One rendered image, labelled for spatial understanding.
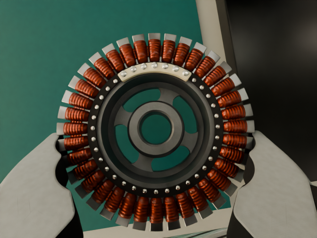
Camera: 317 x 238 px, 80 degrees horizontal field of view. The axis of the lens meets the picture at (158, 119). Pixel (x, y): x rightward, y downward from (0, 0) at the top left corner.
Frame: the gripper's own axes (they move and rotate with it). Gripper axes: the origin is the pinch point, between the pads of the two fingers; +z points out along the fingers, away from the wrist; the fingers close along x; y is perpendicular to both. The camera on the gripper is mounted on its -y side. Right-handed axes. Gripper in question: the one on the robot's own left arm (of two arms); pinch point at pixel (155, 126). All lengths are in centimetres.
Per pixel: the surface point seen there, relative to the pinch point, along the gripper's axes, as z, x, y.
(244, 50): 7.0, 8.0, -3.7
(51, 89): 7.2, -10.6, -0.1
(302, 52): 6.9, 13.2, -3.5
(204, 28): 10.5, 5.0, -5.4
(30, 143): 4.6, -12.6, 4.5
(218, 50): 9.4, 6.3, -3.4
